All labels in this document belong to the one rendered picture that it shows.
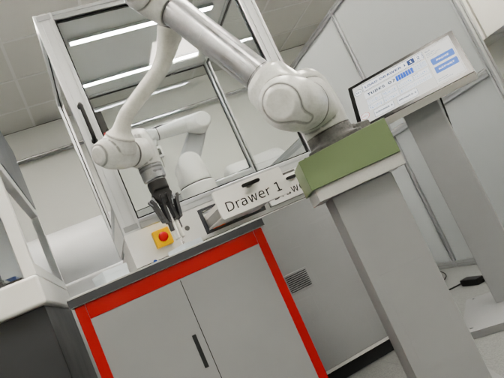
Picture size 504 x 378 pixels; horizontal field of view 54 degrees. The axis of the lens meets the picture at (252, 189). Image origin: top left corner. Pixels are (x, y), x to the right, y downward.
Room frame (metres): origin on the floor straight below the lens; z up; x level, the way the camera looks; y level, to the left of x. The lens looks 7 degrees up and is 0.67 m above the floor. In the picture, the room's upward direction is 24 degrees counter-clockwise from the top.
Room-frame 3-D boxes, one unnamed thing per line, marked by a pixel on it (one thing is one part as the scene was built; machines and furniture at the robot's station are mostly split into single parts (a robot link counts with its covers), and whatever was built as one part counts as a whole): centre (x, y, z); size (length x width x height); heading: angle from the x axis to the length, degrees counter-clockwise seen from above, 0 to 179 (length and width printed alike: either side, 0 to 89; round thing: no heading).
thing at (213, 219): (2.06, 0.08, 0.86); 0.40 x 0.26 x 0.06; 20
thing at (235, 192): (1.87, 0.01, 0.87); 0.29 x 0.02 x 0.11; 110
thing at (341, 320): (2.64, 0.23, 0.40); 1.03 x 0.95 x 0.80; 110
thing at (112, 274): (1.69, 0.56, 0.79); 0.13 x 0.09 x 0.05; 37
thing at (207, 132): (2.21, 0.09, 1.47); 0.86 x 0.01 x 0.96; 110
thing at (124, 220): (2.64, 0.24, 1.47); 1.02 x 0.95 x 1.04; 110
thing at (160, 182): (1.85, 0.32, 1.02); 0.08 x 0.07 x 0.09; 132
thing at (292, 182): (2.27, -0.18, 0.87); 0.29 x 0.02 x 0.11; 110
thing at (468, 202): (2.19, -0.83, 0.51); 0.50 x 0.45 x 1.02; 155
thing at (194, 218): (2.64, 0.24, 0.87); 1.02 x 0.95 x 0.14; 110
